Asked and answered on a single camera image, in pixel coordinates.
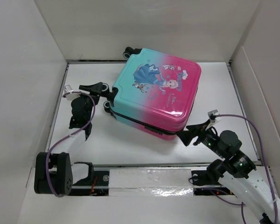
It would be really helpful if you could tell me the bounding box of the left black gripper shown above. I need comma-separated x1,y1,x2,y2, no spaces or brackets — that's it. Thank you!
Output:
77,83,102,121

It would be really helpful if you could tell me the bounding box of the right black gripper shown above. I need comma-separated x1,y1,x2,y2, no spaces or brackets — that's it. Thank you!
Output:
174,119,226,158

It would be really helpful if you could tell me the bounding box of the pink and teal kids suitcase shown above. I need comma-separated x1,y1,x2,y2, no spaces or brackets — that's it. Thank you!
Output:
104,47,201,140

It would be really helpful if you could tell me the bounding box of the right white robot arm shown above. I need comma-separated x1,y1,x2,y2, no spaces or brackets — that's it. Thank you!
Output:
176,120,280,224

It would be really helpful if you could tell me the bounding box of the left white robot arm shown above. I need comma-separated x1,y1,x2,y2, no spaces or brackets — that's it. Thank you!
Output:
34,82,110,197

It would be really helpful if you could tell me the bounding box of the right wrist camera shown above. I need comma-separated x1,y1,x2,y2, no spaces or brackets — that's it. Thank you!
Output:
207,110,221,128

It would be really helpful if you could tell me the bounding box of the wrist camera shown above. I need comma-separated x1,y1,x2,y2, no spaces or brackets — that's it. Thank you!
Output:
63,85,73,98
207,110,221,128

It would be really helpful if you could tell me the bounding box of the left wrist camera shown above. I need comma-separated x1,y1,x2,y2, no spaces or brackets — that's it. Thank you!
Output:
63,85,73,98

